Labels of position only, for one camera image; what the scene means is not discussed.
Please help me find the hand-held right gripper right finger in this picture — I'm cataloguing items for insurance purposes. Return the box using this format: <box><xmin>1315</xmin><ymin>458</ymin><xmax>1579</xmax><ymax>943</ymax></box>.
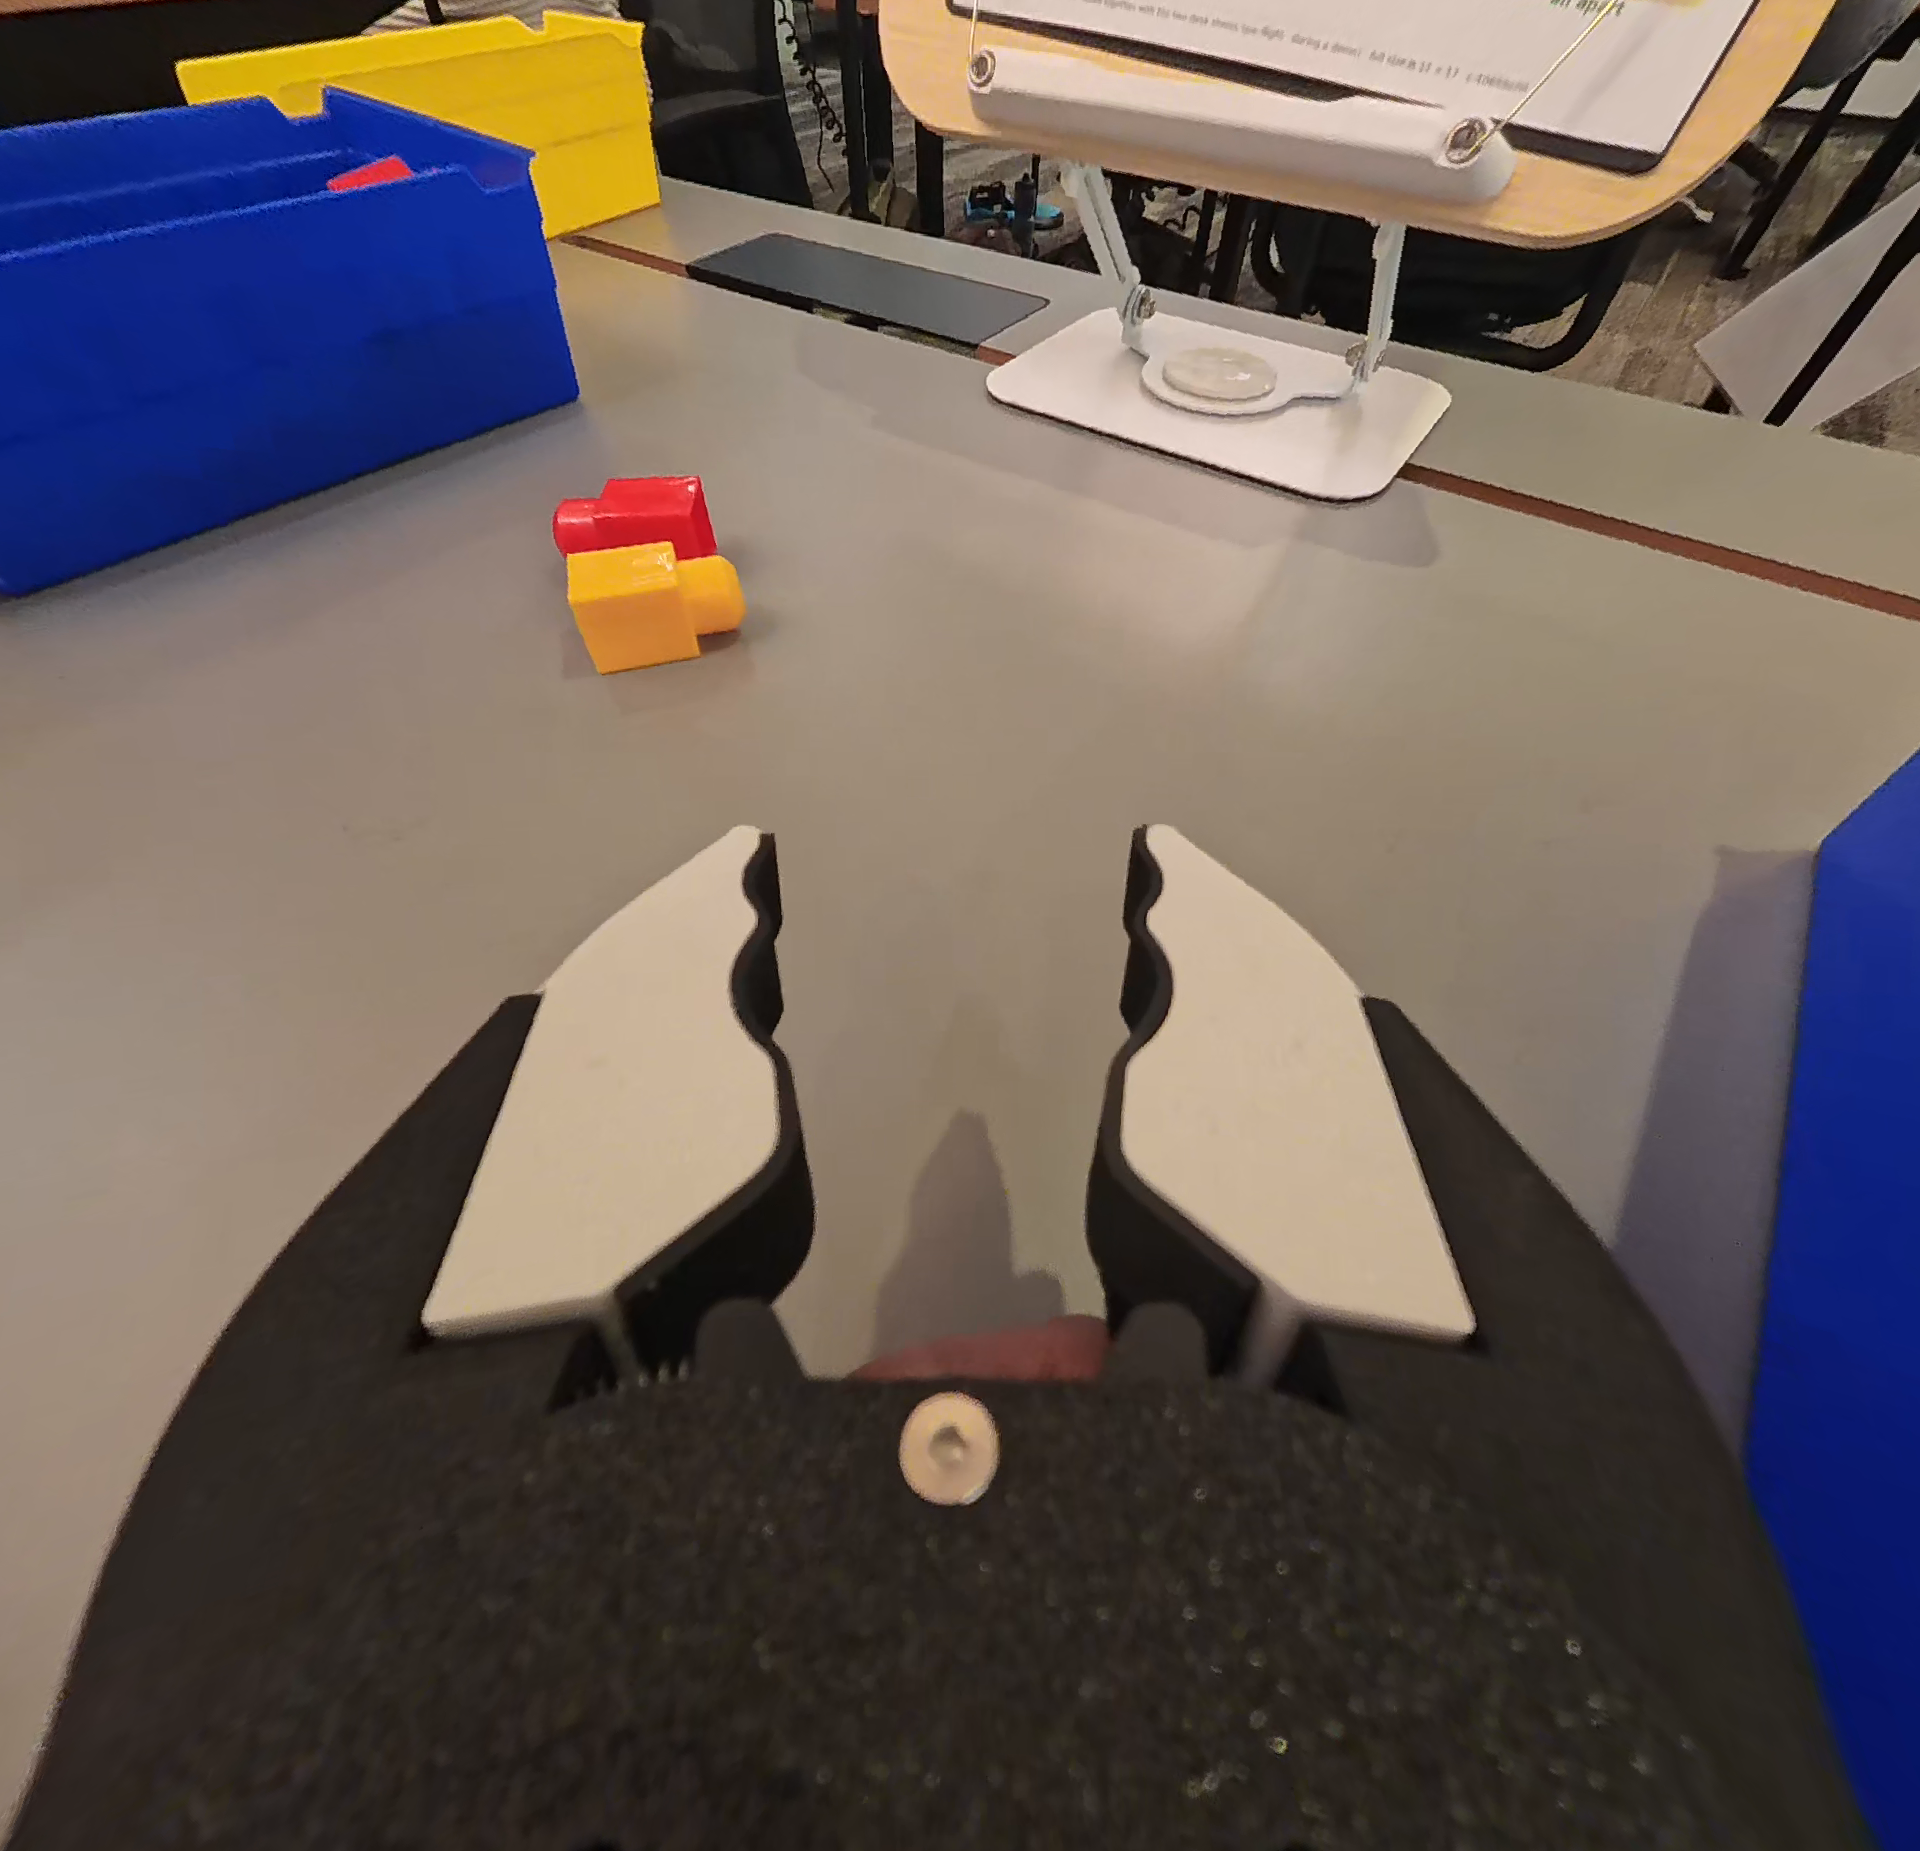
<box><xmin>1088</xmin><ymin>825</ymin><xmax>1477</xmax><ymax>1394</ymax></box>

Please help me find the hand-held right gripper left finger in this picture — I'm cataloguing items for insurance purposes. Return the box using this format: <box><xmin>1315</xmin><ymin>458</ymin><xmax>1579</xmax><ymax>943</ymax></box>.
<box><xmin>418</xmin><ymin>825</ymin><xmax>815</xmax><ymax>1389</ymax></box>

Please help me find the yellow single-stud block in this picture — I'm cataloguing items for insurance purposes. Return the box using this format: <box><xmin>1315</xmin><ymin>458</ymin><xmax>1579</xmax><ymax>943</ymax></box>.
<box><xmin>567</xmin><ymin>540</ymin><xmax>747</xmax><ymax>677</ymax></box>

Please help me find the blue plastic bin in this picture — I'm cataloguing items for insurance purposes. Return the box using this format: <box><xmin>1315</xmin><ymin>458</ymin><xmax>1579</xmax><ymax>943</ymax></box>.
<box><xmin>1744</xmin><ymin>747</ymin><xmax>1920</xmax><ymax>1851</ymax></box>
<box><xmin>0</xmin><ymin>84</ymin><xmax>582</xmax><ymax>599</ymax></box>

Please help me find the red single-stud block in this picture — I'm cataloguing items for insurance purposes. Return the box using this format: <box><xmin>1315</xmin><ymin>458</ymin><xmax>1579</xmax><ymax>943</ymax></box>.
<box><xmin>550</xmin><ymin>474</ymin><xmax>721</xmax><ymax>563</ymax></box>

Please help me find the flat table hatch cover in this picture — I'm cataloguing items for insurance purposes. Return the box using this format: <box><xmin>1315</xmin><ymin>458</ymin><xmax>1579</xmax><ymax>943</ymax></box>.
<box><xmin>685</xmin><ymin>231</ymin><xmax>1053</xmax><ymax>352</ymax></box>

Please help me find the grey leaning board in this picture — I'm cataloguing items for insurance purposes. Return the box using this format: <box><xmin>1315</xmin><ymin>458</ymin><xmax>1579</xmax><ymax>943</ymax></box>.
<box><xmin>1694</xmin><ymin>185</ymin><xmax>1920</xmax><ymax>435</ymax></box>

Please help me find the black tripod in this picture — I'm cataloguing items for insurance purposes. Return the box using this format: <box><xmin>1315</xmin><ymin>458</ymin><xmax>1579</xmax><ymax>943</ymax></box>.
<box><xmin>1760</xmin><ymin>231</ymin><xmax>1920</xmax><ymax>427</ymax></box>

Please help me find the yellow plastic bin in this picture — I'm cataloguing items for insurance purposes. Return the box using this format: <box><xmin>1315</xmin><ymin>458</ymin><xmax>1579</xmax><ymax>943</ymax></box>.
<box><xmin>175</xmin><ymin>10</ymin><xmax>662</xmax><ymax>239</ymax></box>

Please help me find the white sheet holder ledge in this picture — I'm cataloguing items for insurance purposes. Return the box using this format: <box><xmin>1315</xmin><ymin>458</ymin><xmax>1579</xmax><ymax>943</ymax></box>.
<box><xmin>965</xmin><ymin>47</ymin><xmax>1518</xmax><ymax>206</ymax></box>

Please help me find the black mesh office chair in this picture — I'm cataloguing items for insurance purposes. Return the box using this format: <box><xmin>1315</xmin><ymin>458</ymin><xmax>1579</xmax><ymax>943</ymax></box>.
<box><xmin>600</xmin><ymin>0</ymin><xmax>812</xmax><ymax>210</ymax></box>

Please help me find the printed instruction sheet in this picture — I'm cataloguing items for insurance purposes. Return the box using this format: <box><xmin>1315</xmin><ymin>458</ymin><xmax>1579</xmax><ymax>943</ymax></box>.
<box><xmin>947</xmin><ymin>0</ymin><xmax>1803</xmax><ymax>174</ymax></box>

